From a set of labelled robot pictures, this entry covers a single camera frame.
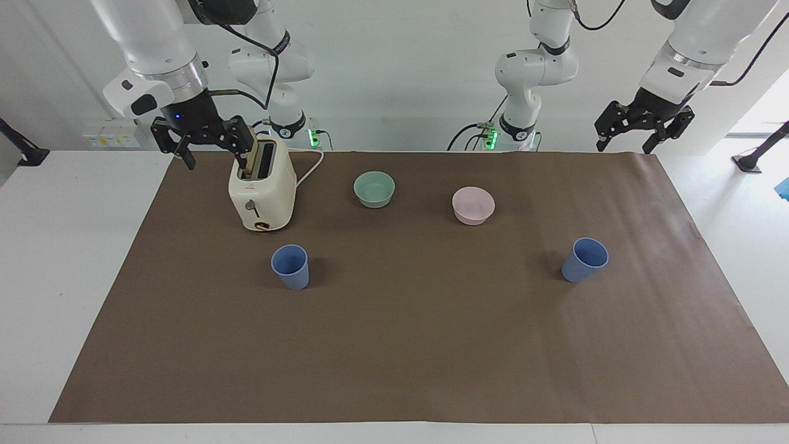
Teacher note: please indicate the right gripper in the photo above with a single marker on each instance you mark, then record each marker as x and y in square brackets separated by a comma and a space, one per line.
[192, 114]

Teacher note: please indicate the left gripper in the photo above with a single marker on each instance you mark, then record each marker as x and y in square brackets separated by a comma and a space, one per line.
[654, 106]

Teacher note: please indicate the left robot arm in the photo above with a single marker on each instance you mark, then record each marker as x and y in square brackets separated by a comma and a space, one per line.
[530, 74]

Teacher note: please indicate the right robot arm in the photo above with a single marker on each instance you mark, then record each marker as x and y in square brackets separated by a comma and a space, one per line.
[154, 37]

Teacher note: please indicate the toast slice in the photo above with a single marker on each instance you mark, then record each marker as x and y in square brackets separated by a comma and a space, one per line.
[249, 154]

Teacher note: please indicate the cream toaster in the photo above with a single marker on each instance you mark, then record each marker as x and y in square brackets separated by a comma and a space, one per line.
[265, 197]

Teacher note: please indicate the black stand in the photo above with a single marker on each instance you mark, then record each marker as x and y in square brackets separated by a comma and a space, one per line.
[755, 159]
[28, 155]

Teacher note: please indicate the blue cup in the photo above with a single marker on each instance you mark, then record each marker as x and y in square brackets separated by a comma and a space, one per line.
[291, 268]
[582, 262]

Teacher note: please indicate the blue object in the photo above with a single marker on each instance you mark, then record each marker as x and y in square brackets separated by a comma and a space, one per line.
[784, 188]

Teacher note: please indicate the green bowl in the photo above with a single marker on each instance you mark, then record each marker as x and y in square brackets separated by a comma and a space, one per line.
[374, 188]

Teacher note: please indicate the pink bowl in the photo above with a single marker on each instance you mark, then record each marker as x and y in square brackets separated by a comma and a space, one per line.
[473, 206]

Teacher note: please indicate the white wall socket strip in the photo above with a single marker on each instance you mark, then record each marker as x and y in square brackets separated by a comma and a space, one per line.
[111, 135]

